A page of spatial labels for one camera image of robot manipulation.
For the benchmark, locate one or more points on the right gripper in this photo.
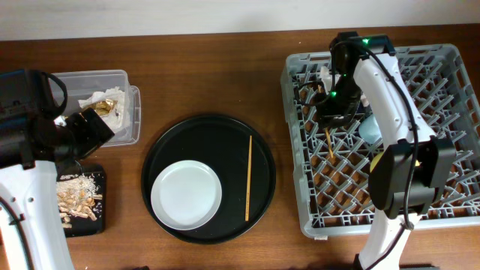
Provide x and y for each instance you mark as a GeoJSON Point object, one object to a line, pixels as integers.
{"type": "Point", "coordinates": [327, 115]}

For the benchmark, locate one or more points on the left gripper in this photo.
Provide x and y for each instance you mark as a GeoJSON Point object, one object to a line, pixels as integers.
{"type": "Point", "coordinates": [95, 132]}

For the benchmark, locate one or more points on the gold foil wrapper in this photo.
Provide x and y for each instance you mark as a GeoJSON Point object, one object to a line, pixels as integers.
{"type": "Point", "coordinates": [103, 107]}

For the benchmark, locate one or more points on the white tissue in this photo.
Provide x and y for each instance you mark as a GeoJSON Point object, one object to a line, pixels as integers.
{"type": "Point", "coordinates": [115, 119]}

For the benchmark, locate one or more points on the blue cup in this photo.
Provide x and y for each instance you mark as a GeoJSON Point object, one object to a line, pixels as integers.
{"type": "Point", "coordinates": [369, 130]}

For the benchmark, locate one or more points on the food scraps and rice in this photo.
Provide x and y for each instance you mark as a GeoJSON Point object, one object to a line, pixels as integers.
{"type": "Point", "coordinates": [79, 199]}

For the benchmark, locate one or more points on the wooden chopstick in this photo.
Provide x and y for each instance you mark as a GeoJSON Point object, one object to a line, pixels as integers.
{"type": "Point", "coordinates": [327, 134]}
{"type": "Point", "coordinates": [248, 185]}

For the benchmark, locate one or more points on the grey round plate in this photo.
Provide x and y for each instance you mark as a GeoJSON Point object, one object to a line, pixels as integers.
{"type": "Point", "coordinates": [186, 195]}

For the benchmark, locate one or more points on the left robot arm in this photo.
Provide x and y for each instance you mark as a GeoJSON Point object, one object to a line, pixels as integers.
{"type": "Point", "coordinates": [33, 150]}

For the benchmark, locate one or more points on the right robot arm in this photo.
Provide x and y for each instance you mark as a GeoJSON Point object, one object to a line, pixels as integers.
{"type": "Point", "coordinates": [411, 173]}

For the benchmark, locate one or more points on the grey plastic dishwasher rack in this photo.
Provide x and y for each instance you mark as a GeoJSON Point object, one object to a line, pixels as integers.
{"type": "Point", "coordinates": [332, 193]}

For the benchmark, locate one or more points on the clear plastic bin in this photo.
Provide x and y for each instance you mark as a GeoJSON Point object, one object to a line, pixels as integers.
{"type": "Point", "coordinates": [88, 88]}

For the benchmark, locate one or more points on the black rectangular tray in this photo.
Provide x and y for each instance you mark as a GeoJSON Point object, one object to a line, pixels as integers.
{"type": "Point", "coordinates": [87, 228]}

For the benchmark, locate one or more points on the round black serving tray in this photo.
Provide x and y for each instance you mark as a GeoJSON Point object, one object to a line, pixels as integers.
{"type": "Point", "coordinates": [220, 142]}

